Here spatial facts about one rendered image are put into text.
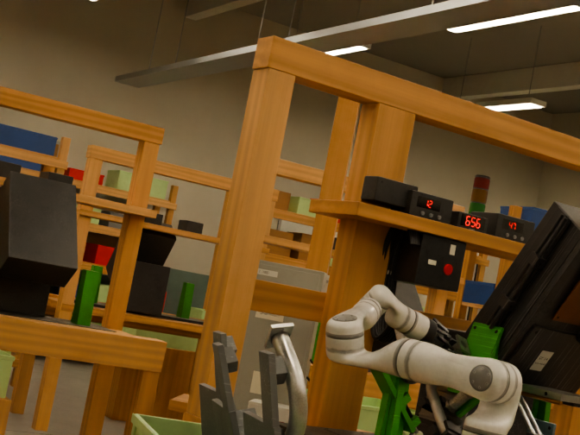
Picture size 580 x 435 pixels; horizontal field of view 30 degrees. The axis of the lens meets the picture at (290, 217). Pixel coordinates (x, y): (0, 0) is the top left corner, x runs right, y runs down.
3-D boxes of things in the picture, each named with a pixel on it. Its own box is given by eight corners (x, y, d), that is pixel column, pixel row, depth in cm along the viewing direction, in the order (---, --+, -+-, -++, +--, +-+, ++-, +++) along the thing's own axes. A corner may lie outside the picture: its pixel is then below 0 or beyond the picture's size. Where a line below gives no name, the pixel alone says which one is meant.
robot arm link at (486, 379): (391, 375, 240) (416, 381, 247) (494, 404, 221) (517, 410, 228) (401, 335, 241) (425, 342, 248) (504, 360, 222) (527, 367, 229)
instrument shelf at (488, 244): (580, 270, 347) (583, 258, 347) (356, 215, 300) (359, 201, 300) (525, 264, 368) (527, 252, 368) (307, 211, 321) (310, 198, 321)
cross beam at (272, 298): (559, 365, 373) (564, 339, 374) (236, 307, 305) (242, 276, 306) (548, 362, 377) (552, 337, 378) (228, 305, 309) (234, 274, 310)
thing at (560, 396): (601, 412, 292) (602, 400, 293) (559, 405, 284) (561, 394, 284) (501, 386, 326) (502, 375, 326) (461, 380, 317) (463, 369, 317)
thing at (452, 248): (458, 293, 322) (468, 242, 323) (414, 283, 313) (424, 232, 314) (432, 288, 332) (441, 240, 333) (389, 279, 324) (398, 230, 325)
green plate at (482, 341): (493, 409, 296) (520, 338, 300) (473, 398, 292) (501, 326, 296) (466, 401, 305) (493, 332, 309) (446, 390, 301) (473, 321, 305)
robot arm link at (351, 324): (349, 293, 279) (349, 324, 280) (320, 321, 254) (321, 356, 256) (384, 294, 276) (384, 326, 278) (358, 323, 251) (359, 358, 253)
